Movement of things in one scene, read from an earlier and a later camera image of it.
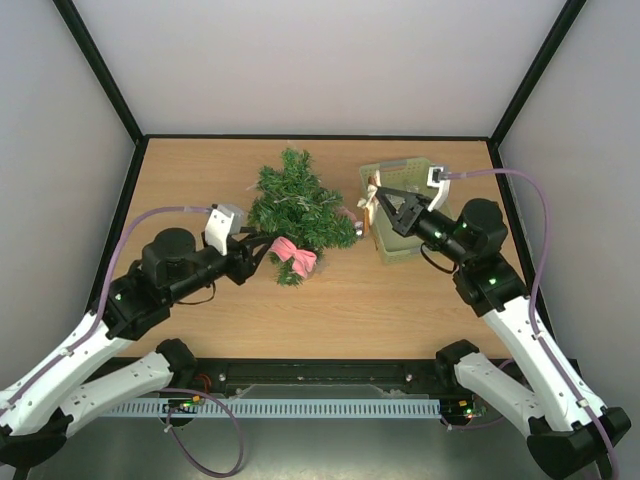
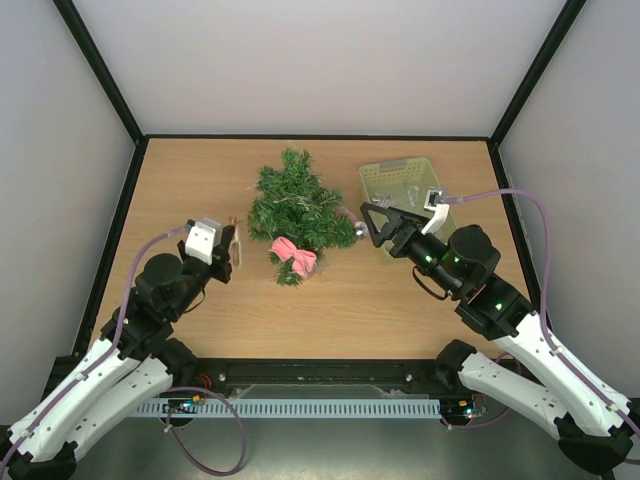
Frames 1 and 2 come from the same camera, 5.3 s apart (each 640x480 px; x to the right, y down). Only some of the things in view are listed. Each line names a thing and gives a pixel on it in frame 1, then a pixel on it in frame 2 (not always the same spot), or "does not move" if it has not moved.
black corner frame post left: (69, 13) does not move
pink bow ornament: (303, 261) does not move
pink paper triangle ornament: (346, 211) does not move
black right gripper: (412, 216) to (397, 230)
